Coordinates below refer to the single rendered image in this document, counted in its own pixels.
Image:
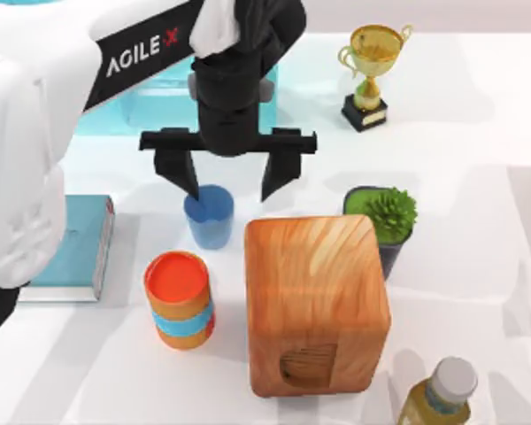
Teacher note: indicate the green plant in dark pot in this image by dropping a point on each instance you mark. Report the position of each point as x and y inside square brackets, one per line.
[387, 221]

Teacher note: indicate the wooden box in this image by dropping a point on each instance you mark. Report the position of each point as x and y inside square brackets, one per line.
[314, 305]

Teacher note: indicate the teal book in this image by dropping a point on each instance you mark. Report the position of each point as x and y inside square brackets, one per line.
[73, 252]

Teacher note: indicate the yellow bottle with grey cap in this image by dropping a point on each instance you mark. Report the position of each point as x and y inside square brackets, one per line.
[438, 396]

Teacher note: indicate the light blue rack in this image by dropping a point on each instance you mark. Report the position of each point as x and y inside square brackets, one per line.
[168, 99]

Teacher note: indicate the blue cup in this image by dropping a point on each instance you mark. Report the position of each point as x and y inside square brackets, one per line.
[209, 217]

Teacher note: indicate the gold trophy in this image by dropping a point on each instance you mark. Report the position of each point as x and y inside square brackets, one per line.
[374, 75]

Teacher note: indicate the orange and blue can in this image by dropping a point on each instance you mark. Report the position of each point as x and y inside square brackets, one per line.
[181, 301]

